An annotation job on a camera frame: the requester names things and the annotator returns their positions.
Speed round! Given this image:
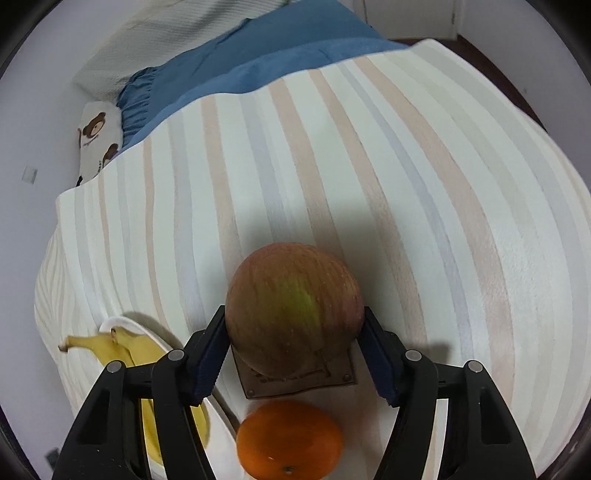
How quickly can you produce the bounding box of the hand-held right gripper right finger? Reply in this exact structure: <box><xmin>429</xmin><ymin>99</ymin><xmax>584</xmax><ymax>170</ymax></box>
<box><xmin>358</xmin><ymin>305</ymin><xmax>539</xmax><ymax>480</ymax></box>

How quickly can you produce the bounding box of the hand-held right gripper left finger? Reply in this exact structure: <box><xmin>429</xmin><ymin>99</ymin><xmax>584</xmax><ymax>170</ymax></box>
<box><xmin>52</xmin><ymin>305</ymin><xmax>232</xmax><ymax>480</ymax></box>

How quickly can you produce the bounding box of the brown leather patch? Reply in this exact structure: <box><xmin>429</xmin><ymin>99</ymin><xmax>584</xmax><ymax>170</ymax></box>
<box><xmin>231</xmin><ymin>344</ymin><xmax>358</xmax><ymax>400</ymax></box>

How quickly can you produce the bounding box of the blue bed sheet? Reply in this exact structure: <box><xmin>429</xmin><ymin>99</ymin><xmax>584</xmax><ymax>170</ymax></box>
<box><xmin>115</xmin><ymin>0</ymin><xmax>409</xmax><ymax>151</ymax></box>

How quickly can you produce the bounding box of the bear print pillow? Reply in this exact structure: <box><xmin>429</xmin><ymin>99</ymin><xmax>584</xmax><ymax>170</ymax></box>
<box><xmin>74</xmin><ymin>100</ymin><xmax>123</xmax><ymax>188</ymax></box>

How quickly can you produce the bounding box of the yellow banana bunch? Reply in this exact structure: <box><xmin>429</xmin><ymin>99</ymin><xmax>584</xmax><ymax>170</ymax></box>
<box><xmin>58</xmin><ymin>326</ymin><xmax>211</xmax><ymax>464</ymax></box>

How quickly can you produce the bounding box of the orange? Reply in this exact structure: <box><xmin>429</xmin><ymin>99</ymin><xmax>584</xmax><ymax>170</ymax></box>
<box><xmin>235</xmin><ymin>399</ymin><xmax>345</xmax><ymax>480</ymax></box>

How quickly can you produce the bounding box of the striped blanket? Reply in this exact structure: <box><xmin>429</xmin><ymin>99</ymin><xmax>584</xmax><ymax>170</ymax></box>
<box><xmin>33</xmin><ymin>39</ymin><xmax>591</xmax><ymax>480</ymax></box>

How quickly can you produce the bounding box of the white quilted cover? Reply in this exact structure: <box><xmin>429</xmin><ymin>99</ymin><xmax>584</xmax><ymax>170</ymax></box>
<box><xmin>71</xmin><ymin>0</ymin><xmax>296</xmax><ymax>102</ymax></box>

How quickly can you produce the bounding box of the white plate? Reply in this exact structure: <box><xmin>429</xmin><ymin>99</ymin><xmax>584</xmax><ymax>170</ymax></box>
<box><xmin>98</xmin><ymin>315</ymin><xmax>247</xmax><ymax>480</ymax></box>

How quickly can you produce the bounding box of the red apple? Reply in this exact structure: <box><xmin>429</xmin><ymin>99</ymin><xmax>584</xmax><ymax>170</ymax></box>
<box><xmin>225</xmin><ymin>243</ymin><xmax>365</xmax><ymax>377</ymax></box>

